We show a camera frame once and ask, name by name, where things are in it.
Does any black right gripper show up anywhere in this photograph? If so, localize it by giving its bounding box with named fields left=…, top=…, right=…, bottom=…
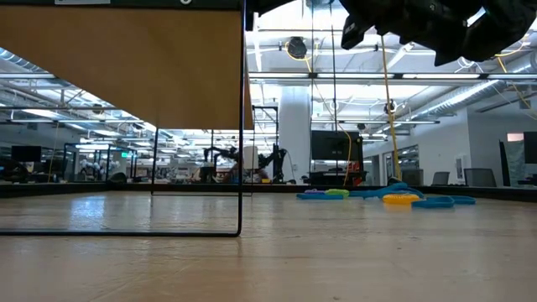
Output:
left=340, top=0, right=475, bottom=67

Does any wide grey office chair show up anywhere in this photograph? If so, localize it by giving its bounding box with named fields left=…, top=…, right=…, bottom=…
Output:
left=462, top=168, right=498, bottom=188

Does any black large screen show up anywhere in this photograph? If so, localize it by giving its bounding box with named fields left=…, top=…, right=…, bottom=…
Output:
left=310, top=130, right=364, bottom=162

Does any black screen cart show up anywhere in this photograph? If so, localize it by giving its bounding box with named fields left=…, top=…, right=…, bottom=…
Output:
left=308, top=160, right=369, bottom=187

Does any white panel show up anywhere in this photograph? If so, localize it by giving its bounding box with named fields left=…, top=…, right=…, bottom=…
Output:
left=242, top=145, right=259, bottom=171

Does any dark grey box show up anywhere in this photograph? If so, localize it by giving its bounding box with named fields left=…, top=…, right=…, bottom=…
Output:
left=401, top=168, right=425, bottom=186

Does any small black monitor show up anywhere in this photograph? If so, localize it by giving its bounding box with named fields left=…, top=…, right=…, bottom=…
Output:
left=10, top=145, right=43, bottom=164

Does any black hanging cable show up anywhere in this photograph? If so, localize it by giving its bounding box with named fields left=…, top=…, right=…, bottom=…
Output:
left=328, top=0, right=340, bottom=186
left=310, top=0, right=316, bottom=185

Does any black ceiling cable reel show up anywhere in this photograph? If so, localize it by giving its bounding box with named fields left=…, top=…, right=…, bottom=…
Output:
left=286, top=36, right=309, bottom=60

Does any black rack frame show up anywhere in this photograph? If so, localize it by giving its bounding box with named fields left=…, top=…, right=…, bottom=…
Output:
left=251, top=105, right=280, bottom=185

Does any thick yellow cable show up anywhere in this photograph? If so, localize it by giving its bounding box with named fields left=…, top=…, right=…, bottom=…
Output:
left=379, top=35, right=403, bottom=182

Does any thin yellow cable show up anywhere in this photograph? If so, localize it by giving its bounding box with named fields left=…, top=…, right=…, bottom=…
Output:
left=284, top=40, right=352, bottom=186

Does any wooden stand with black frame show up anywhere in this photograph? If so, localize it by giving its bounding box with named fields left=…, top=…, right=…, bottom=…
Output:
left=0, top=0, right=255, bottom=238

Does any black cell frame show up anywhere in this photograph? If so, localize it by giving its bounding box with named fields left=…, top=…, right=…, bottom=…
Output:
left=62, top=142, right=138, bottom=183

